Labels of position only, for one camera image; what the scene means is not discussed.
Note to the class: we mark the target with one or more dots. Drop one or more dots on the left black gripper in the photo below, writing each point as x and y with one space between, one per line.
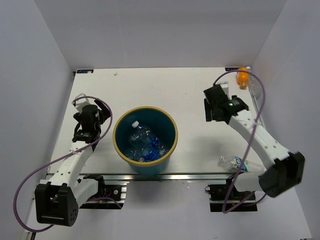
104 113

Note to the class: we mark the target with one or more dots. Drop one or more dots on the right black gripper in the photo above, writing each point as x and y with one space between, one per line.
208 109

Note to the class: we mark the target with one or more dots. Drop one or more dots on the orange juice bottle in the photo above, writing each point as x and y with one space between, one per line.
242 77

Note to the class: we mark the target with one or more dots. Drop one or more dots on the long clear bottle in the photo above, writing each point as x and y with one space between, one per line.
254 87

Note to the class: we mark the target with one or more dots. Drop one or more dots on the green white label bottle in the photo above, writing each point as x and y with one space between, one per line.
233 163

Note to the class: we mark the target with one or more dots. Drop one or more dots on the blue label bottle large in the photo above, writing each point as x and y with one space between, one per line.
142 136

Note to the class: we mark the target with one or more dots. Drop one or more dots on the clear unlabelled plastic bottle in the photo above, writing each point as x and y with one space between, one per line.
132 154

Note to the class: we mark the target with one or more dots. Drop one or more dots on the blue label bottle small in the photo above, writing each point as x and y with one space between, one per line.
151 153

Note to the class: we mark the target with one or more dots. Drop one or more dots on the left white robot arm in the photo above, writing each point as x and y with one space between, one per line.
57 202

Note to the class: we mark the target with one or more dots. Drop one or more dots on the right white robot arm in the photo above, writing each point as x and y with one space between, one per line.
284 169

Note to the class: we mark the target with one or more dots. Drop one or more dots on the teal bin with tan rim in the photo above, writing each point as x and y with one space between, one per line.
160 123

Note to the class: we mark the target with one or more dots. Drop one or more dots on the right blue corner sticker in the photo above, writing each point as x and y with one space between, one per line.
228 69

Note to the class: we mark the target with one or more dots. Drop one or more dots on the blue corner sticker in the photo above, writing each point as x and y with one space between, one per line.
228 69
84 71

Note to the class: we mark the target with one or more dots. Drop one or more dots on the left blue corner sticker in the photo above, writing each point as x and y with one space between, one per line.
84 71

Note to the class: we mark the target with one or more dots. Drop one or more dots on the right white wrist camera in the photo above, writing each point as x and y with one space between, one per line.
225 87

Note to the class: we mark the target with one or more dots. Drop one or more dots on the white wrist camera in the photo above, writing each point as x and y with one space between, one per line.
225 87
81 102

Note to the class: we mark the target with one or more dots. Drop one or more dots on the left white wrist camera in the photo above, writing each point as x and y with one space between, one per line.
81 102

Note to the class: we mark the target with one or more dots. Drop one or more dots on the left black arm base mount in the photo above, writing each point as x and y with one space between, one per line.
110 196

